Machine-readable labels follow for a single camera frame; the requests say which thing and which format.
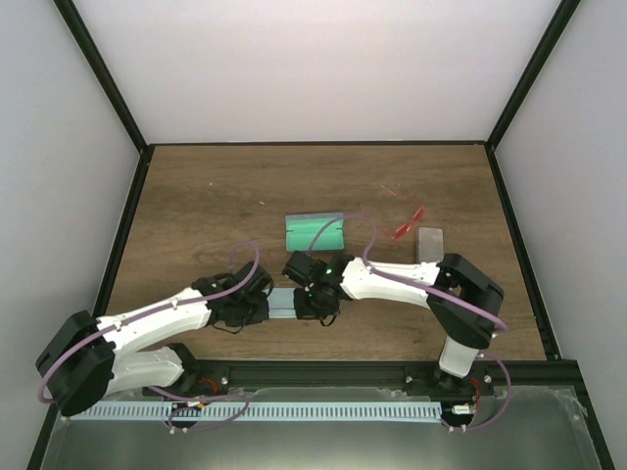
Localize light blue cloth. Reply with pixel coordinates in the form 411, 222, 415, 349
267, 288, 297, 319

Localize green glasses case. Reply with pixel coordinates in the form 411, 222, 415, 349
285, 212, 345, 253

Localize blue-grey glasses case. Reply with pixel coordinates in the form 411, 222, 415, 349
416, 226, 444, 262

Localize red sunglasses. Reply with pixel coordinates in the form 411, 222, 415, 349
359, 183, 425, 242

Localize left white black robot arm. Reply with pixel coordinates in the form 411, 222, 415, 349
35, 261, 273, 417

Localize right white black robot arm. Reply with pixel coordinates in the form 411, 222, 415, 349
282, 252, 506, 395

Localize light blue slotted cable duct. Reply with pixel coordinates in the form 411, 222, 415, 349
72, 401, 442, 423

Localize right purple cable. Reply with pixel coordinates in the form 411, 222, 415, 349
307, 214, 513, 435

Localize black aluminium frame rail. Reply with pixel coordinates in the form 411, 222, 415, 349
172, 360, 582, 397

